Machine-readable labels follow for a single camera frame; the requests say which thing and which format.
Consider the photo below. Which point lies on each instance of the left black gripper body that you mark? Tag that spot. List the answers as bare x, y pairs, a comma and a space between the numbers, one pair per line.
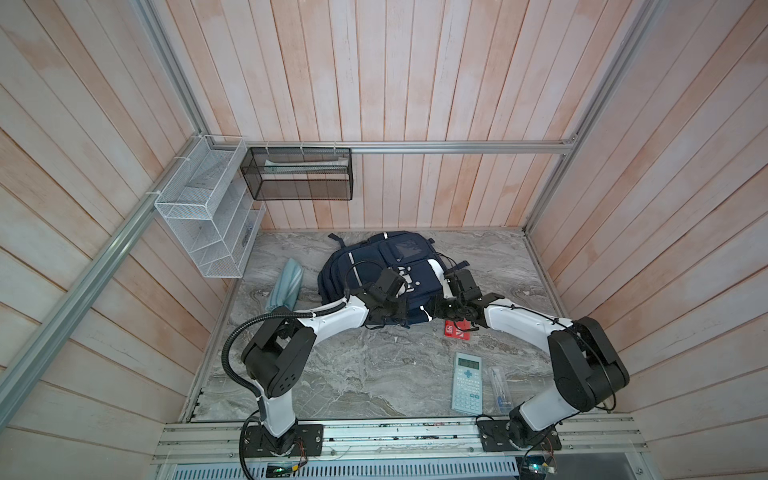
395, 307

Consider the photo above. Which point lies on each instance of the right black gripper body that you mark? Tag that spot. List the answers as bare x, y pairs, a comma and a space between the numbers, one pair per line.
447, 307

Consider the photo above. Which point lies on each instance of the red small booklet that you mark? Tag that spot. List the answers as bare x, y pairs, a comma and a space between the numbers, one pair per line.
460, 330

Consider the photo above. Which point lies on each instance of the light teal pencil pouch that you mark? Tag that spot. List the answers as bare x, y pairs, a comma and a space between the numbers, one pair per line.
287, 289

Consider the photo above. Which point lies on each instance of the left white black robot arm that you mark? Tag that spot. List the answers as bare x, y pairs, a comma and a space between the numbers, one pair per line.
275, 357

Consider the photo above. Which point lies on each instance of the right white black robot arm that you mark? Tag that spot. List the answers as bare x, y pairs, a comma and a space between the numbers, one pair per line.
587, 369

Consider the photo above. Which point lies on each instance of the light blue calculator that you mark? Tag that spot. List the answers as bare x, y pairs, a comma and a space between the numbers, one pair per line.
467, 386

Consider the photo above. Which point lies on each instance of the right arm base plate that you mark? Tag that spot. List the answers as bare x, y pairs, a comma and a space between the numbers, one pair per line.
511, 435

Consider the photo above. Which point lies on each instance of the black mesh wall basket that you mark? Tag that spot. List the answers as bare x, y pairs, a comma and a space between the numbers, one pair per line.
299, 173

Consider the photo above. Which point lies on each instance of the aluminium front rail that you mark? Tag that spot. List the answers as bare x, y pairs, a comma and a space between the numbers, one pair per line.
591, 446

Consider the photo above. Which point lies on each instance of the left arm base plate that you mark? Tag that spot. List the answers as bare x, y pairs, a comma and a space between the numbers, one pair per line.
300, 440

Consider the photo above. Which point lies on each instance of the white wire mesh shelf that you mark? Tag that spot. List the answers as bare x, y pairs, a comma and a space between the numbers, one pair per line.
208, 206

